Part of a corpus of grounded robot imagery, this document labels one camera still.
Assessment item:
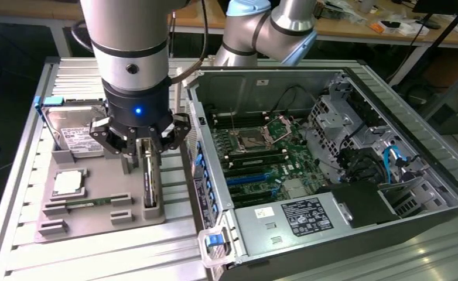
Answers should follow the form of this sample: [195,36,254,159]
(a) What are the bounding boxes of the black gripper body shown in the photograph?
[103,77,175,131]

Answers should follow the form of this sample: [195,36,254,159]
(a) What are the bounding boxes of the silver CPU chip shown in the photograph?
[53,172,86,196]

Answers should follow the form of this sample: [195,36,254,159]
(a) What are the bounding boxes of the CPU socket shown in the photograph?
[233,128,272,152]

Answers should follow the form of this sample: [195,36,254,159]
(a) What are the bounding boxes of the black installed RAM stick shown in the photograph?
[227,152,288,167]

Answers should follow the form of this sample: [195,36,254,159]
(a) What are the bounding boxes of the green RAM stick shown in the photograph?
[67,198,115,207]

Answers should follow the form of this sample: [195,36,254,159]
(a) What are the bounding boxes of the blue expansion slot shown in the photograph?
[226,173,270,186]

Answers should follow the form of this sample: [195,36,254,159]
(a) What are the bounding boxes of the metal socket cover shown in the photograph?
[264,115,297,139]

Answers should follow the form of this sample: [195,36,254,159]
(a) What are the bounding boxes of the grey parts rack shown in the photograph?
[35,137,167,244]

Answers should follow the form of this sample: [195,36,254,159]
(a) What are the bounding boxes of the green motherboard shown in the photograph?
[209,110,332,209]

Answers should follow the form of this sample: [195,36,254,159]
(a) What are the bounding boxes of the silver chipset heatsink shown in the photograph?
[284,179,309,197]

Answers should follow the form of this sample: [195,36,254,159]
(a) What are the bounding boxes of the blue case latch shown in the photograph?
[205,234,225,248]

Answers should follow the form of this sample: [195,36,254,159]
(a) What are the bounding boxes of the metal disk bay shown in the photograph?
[306,92,372,165]

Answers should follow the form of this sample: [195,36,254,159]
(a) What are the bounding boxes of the grey power supply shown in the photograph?
[229,194,356,259]

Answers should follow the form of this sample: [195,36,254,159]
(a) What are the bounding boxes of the orange white box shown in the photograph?
[369,19,430,37]

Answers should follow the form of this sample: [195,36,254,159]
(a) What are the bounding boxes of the black PC case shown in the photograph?
[174,66,458,281]

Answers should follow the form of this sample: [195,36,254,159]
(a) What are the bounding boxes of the black stand pole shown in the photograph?
[385,0,458,85]

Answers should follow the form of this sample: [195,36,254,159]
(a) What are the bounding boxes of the black monitor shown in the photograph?
[412,0,458,30]

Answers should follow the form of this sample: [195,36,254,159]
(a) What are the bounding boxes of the hard disk with blue bracket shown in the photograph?
[34,95,115,159]

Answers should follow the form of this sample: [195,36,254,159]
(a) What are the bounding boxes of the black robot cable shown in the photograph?
[169,0,211,87]

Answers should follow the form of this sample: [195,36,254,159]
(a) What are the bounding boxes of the black wire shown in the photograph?
[274,84,318,115]

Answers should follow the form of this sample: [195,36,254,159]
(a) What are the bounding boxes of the wooden desk white frame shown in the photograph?
[314,0,458,85]
[0,0,230,58]

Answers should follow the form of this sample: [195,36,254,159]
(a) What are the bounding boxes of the blue wire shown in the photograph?
[382,144,405,184]

